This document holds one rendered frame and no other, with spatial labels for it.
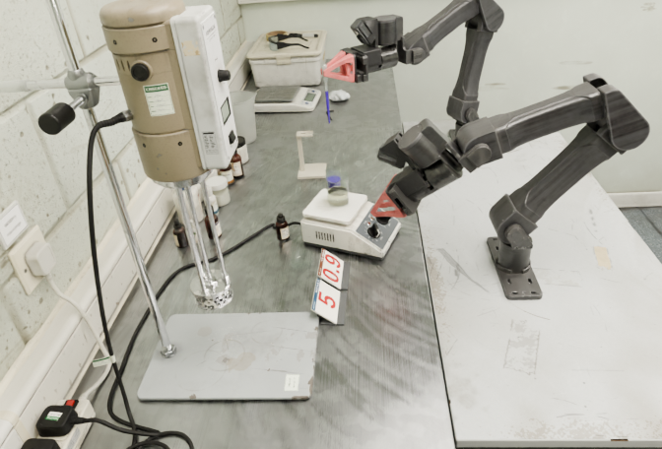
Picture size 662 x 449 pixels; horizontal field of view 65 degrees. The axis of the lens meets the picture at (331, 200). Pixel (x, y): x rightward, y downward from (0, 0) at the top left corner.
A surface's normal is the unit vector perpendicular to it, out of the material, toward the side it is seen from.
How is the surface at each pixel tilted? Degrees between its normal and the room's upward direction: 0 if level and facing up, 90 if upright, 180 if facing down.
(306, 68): 93
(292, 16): 90
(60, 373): 90
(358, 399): 0
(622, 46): 90
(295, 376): 0
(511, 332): 0
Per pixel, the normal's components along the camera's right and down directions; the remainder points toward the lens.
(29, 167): 1.00, -0.04
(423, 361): -0.07, -0.85
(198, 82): -0.05, 0.52
